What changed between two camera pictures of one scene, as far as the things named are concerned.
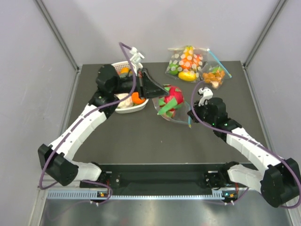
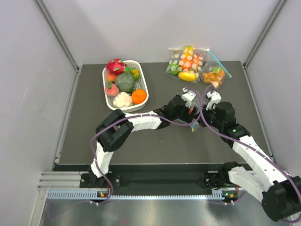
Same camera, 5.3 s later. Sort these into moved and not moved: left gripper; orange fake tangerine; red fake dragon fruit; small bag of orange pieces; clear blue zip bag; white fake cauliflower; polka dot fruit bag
Moved: clear blue zip bag; left gripper; red fake dragon fruit
Not moved: polka dot fruit bag; orange fake tangerine; small bag of orange pieces; white fake cauliflower
